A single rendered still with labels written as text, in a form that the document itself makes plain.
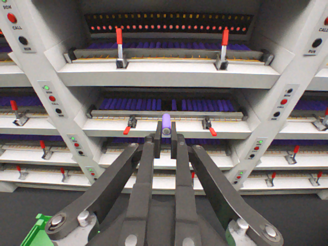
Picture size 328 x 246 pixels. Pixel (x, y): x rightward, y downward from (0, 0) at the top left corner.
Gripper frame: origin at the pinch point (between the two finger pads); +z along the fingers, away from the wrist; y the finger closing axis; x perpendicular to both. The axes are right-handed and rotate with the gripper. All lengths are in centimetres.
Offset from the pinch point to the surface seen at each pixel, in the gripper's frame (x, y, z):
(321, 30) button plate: 20.0, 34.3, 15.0
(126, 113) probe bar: -3.8, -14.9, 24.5
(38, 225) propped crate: -49, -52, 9
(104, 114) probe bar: -4.2, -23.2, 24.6
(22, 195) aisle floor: -62, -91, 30
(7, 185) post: -55, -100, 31
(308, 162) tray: -26, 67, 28
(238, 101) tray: 0.1, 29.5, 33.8
